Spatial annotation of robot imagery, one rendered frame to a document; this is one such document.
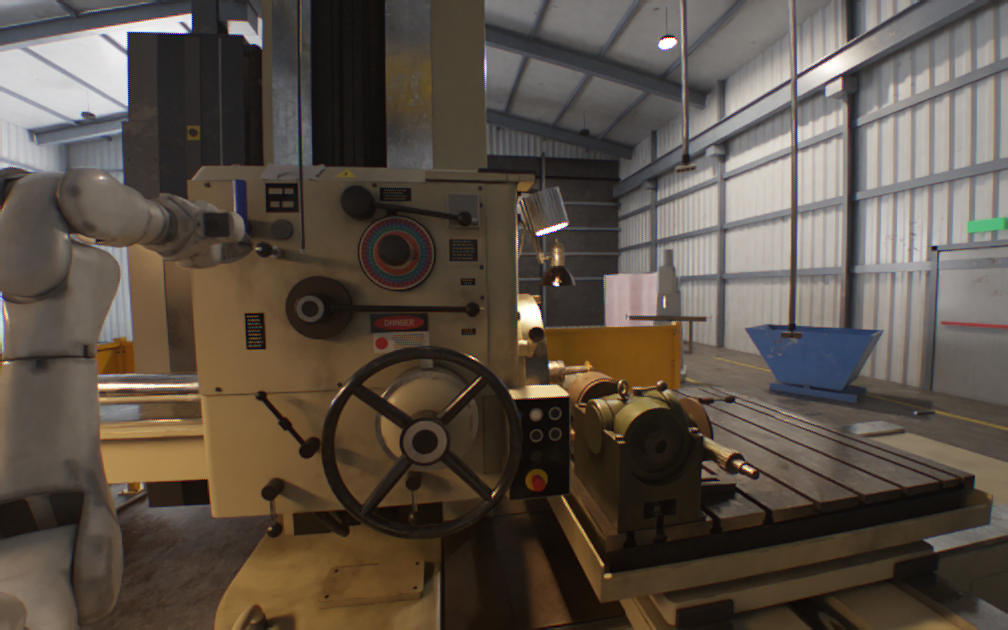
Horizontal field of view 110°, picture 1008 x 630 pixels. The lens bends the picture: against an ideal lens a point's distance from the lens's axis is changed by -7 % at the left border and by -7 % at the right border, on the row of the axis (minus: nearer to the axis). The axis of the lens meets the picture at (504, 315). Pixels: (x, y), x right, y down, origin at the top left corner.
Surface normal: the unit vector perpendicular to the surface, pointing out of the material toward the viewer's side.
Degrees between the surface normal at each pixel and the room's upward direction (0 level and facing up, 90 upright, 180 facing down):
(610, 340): 90
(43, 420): 77
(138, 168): 90
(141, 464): 90
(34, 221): 68
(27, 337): 73
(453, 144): 90
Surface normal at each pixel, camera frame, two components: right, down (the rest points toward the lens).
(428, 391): 0.18, -0.44
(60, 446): 0.88, -0.17
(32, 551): 0.14, -0.98
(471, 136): 0.15, 0.06
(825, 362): -0.79, 0.05
